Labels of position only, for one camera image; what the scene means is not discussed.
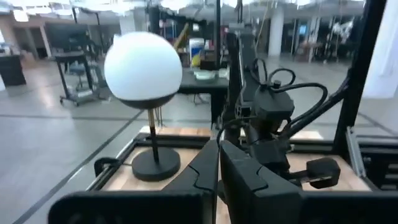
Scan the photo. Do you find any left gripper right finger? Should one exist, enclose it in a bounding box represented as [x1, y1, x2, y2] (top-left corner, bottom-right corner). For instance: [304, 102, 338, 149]
[220, 139, 305, 224]

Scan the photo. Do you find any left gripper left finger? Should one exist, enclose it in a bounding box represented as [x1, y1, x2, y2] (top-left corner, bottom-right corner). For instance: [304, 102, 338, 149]
[161, 139, 220, 224]

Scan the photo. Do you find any black desk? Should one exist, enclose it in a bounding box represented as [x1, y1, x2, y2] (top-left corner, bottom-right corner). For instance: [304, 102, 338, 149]
[178, 68, 231, 128]

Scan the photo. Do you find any white round device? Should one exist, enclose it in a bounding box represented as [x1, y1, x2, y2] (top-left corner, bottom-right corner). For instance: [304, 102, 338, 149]
[193, 68, 219, 83]

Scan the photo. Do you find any white and blue canister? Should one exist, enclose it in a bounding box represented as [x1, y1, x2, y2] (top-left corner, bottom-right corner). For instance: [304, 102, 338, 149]
[189, 37, 205, 68]

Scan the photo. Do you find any white globe lamp black stand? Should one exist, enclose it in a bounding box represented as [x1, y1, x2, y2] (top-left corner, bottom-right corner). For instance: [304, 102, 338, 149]
[103, 30, 184, 183]

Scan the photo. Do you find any white pillar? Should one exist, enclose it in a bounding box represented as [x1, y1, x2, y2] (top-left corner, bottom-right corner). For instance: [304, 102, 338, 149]
[267, 6, 285, 57]

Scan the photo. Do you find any black rolling cart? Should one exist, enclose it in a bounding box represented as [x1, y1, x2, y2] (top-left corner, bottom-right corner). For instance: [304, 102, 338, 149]
[53, 51, 105, 107]

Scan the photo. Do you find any black cabinet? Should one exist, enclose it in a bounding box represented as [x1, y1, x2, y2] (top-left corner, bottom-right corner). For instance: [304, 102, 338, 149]
[0, 54, 27, 88]

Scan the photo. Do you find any black aluminium rig frame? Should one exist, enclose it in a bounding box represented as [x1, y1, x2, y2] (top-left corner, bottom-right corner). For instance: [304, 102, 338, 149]
[86, 0, 398, 192]

